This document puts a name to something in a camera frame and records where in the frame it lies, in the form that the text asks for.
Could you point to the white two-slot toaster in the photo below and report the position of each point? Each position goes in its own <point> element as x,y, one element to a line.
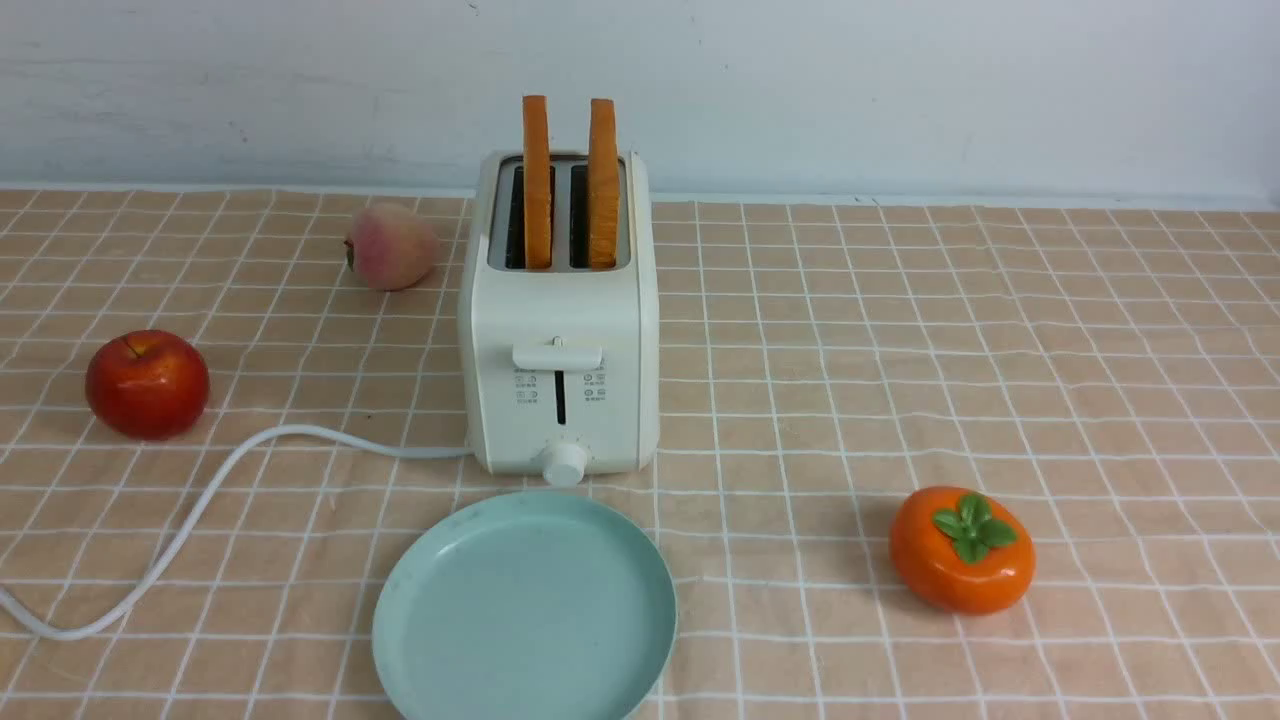
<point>560,368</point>

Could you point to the red apple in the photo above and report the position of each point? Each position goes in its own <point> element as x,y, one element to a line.
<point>150,385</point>

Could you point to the pink peach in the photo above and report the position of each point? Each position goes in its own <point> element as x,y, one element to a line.
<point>390,247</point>

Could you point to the toast slice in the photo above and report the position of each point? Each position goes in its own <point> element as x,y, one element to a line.
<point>538,177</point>
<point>603,186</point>

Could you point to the light green round plate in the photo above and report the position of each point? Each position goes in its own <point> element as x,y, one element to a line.
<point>531,605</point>

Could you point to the orange persimmon with green leaf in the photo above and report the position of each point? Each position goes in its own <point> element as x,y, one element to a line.
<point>961,551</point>

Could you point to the orange checkered tablecloth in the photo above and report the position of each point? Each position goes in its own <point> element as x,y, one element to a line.
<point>1109,376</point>

